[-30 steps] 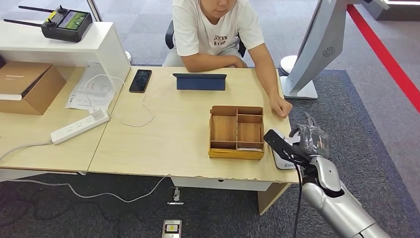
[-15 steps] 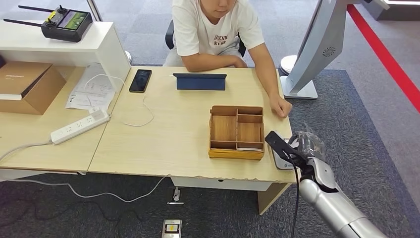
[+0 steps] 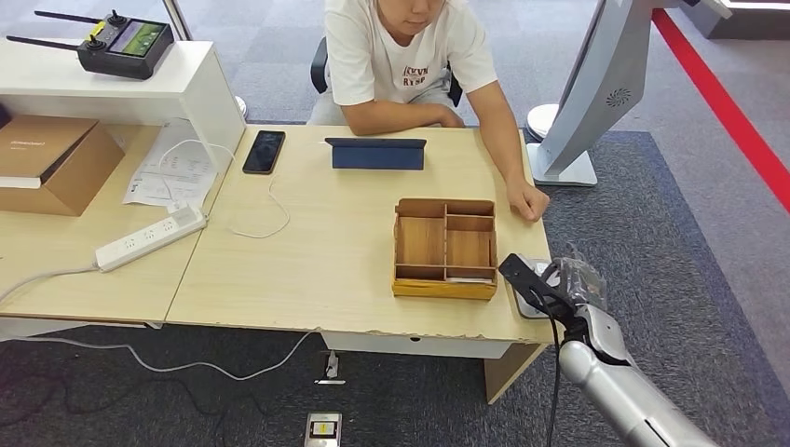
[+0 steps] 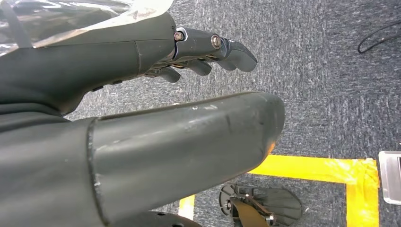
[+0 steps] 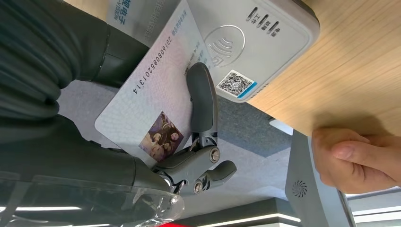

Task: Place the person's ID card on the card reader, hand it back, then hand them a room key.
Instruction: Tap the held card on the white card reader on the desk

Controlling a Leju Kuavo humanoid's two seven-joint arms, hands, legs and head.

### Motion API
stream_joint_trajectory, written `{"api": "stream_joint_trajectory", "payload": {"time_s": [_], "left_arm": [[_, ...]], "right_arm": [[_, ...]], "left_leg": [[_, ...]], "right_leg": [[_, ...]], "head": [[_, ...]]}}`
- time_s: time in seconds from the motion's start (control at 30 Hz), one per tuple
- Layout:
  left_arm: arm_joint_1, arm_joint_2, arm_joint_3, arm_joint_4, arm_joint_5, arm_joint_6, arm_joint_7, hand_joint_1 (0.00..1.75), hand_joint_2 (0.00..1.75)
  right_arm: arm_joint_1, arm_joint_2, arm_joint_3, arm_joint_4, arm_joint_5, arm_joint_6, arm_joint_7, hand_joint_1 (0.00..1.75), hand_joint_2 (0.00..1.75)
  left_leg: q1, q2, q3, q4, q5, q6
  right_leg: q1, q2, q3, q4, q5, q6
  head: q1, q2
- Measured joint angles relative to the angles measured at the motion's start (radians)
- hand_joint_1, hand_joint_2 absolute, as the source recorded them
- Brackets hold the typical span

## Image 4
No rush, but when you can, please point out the short yellow floor tape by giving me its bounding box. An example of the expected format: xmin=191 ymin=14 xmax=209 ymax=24
xmin=178 ymin=194 xmax=196 ymax=220

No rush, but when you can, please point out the black robot foot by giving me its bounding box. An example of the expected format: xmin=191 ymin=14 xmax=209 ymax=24
xmin=218 ymin=184 xmax=302 ymax=227

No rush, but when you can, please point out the clear plastic wrap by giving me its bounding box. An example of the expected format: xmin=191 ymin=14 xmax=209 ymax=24
xmin=0 ymin=0 xmax=174 ymax=57

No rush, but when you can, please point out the black floor cable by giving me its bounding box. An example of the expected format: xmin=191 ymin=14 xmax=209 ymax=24
xmin=357 ymin=20 xmax=401 ymax=54

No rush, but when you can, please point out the yellow floor tape corner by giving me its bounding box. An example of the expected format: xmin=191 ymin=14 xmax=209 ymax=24
xmin=247 ymin=155 xmax=380 ymax=227

